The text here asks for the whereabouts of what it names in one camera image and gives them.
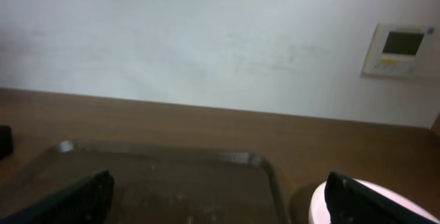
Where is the brown serving tray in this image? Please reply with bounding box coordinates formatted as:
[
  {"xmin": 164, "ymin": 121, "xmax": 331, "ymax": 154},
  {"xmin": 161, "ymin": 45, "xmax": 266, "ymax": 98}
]
[{"xmin": 1, "ymin": 141, "xmax": 289, "ymax": 223}]

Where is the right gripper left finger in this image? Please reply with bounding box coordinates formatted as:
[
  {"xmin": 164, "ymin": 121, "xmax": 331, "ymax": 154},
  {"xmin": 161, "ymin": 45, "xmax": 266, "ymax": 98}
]
[{"xmin": 1, "ymin": 170, "xmax": 115, "ymax": 224}]

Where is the pink rimmed white plate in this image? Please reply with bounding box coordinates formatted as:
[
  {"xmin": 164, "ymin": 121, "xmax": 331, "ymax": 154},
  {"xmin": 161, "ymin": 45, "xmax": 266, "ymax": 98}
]
[{"xmin": 308, "ymin": 173, "xmax": 439, "ymax": 224}]

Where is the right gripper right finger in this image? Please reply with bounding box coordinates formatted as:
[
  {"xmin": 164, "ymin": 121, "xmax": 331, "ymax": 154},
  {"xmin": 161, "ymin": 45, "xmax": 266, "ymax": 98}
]
[{"xmin": 324, "ymin": 172, "xmax": 435, "ymax": 224}]

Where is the black plastic tray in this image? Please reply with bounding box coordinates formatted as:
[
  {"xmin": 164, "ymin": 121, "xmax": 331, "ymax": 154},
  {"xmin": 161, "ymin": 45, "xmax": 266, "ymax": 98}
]
[{"xmin": 0, "ymin": 125, "xmax": 14, "ymax": 159}]

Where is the wall control panel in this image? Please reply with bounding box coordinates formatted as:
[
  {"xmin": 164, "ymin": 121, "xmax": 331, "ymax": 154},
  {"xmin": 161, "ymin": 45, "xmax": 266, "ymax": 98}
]
[{"xmin": 362, "ymin": 23, "xmax": 439, "ymax": 78}]

